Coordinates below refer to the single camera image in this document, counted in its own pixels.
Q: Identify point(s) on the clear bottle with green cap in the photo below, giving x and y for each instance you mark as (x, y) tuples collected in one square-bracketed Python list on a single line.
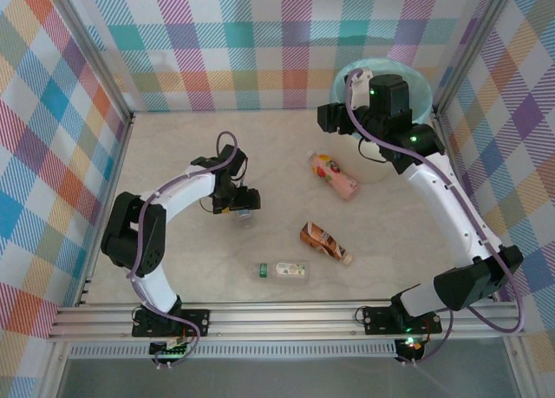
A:
[(282, 271)]

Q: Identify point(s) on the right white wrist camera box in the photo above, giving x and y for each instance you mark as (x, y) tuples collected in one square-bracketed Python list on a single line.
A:
[(362, 81)]

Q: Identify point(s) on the pink yoghurt drink bottle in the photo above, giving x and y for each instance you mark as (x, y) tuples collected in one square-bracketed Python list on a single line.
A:
[(336, 177)]

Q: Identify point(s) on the white round waste bin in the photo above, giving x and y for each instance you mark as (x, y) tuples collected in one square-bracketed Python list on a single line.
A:
[(368, 168)]

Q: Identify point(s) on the small controller board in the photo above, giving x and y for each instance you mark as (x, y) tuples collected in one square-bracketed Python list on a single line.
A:
[(167, 350), (409, 346)]

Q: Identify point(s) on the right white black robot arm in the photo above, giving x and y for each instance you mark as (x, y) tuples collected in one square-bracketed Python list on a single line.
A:
[(438, 207)]

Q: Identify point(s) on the aluminium side rail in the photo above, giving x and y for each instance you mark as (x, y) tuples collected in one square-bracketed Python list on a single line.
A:
[(119, 155), (438, 120)]

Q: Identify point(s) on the brown chocolate drink bottle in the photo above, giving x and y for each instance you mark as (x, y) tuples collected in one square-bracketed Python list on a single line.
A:
[(323, 239)]

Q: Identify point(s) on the left small controller board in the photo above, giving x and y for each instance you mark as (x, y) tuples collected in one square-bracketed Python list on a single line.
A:
[(167, 350)]

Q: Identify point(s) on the aluminium frame post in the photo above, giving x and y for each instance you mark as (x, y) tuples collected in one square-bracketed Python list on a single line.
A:
[(93, 55), (472, 47)]

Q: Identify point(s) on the right small controller board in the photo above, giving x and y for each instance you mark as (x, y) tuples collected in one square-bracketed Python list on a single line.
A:
[(409, 346)]

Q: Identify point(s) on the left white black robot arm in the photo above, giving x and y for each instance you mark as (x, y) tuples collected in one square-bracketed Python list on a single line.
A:
[(182, 190)]

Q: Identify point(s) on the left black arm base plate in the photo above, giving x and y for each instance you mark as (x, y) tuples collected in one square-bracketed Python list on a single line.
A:
[(197, 322)]

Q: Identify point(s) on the blue label water bottle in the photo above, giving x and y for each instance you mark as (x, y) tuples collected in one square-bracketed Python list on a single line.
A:
[(246, 219)]

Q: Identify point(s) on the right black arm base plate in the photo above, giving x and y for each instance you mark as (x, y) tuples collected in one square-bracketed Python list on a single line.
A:
[(375, 320)]

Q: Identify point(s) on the wide aluminium mounting rail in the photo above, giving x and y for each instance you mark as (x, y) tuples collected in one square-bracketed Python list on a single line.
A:
[(282, 320)]

